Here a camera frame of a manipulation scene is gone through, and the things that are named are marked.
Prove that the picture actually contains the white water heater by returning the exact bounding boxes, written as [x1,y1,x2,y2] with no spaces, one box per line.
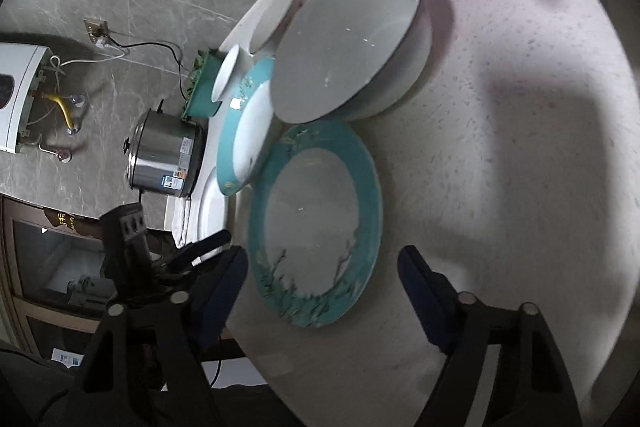
[0,43,51,154]

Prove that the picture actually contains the teal basin with greens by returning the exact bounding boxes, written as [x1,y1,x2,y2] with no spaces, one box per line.
[181,50,222,120]

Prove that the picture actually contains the large white bowl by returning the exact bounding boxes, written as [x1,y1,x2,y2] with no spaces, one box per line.
[270,0,433,124]

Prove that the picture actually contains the white bowl red flowers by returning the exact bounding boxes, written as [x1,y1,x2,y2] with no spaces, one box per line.
[250,0,306,56]

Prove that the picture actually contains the small white bowl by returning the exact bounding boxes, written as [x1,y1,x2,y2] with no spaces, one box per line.
[212,45,242,102]

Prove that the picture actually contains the stainless steel rice cooker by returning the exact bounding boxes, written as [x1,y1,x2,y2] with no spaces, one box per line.
[122,101,205,198]

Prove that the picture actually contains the wall power socket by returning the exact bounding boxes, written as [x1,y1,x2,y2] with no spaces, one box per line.
[84,19,110,48]

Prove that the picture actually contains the black power cable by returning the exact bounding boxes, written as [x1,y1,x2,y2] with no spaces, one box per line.
[104,32,188,81]

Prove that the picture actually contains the deep teal rim plate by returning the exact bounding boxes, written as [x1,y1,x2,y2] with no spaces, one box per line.
[216,58,280,196]

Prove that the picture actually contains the white oval plate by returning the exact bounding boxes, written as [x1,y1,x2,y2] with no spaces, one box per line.
[196,167,228,239]

